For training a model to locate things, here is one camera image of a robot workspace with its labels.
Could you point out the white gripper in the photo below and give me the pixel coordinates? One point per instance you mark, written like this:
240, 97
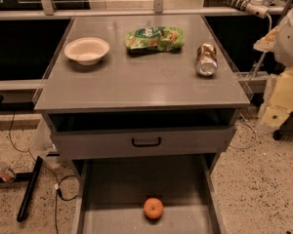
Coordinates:
290, 39

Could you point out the orange fruit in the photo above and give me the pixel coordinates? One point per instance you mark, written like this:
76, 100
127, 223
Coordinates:
153, 208

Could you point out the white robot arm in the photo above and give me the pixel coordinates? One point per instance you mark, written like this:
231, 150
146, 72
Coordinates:
283, 45

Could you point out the grey drawer cabinet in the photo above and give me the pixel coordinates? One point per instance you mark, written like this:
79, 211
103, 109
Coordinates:
123, 92

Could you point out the grey upper drawer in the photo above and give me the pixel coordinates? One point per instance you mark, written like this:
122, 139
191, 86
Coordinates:
117, 144

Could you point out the grey open middle drawer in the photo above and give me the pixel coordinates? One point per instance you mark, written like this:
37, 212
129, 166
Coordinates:
147, 195

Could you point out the silver soda can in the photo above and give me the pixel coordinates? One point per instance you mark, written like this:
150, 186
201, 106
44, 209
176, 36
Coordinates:
206, 60

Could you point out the white power strip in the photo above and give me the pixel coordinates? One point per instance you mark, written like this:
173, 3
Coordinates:
253, 7

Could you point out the green chip bag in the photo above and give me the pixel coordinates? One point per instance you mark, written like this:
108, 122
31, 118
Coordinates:
155, 39

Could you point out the white paper bowl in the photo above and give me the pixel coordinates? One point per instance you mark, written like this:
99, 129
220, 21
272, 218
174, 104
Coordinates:
86, 51

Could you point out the crushed plastic bottle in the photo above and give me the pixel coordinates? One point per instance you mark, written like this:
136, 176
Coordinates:
6, 173

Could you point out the black bar on floor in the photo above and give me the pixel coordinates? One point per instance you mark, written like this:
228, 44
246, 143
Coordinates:
33, 176

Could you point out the black drawer handle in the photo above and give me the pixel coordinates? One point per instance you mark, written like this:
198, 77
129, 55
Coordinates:
149, 142

